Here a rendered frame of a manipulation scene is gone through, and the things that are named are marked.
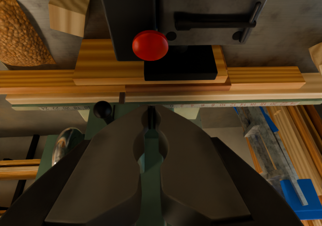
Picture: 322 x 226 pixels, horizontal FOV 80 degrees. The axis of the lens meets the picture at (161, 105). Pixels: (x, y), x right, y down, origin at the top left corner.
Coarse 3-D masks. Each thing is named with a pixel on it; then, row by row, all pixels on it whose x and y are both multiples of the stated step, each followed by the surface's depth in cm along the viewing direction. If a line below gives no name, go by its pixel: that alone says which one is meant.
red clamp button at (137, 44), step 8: (144, 32) 15; (152, 32) 15; (136, 40) 15; (144, 40) 15; (152, 40) 15; (160, 40) 15; (136, 48) 16; (144, 48) 16; (152, 48) 16; (160, 48) 16; (144, 56) 17; (152, 56) 17; (160, 56) 17
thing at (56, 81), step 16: (0, 80) 34; (16, 80) 34; (32, 80) 34; (48, 80) 34; (64, 80) 34; (240, 80) 35; (256, 80) 35; (272, 80) 35; (288, 80) 35; (304, 80) 35
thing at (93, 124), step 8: (112, 104) 27; (120, 104) 27; (128, 104) 27; (136, 104) 27; (112, 112) 27; (120, 112) 27; (128, 112) 27; (88, 120) 26; (96, 120) 26; (88, 128) 25; (96, 128) 25; (88, 136) 25; (144, 144) 37; (144, 152) 37; (144, 160) 36; (144, 168) 36
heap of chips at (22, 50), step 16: (0, 0) 24; (0, 16) 24; (16, 16) 25; (0, 32) 26; (16, 32) 26; (32, 32) 28; (0, 48) 28; (16, 48) 28; (32, 48) 29; (16, 64) 32; (32, 64) 32
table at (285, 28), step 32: (32, 0) 25; (96, 0) 25; (288, 0) 26; (320, 0) 26; (96, 32) 29; (256, 32) 30; (288, 32) 30; (320, 32) 30; (64, 64) 35; (256, 64) 36; (288, 64) 36
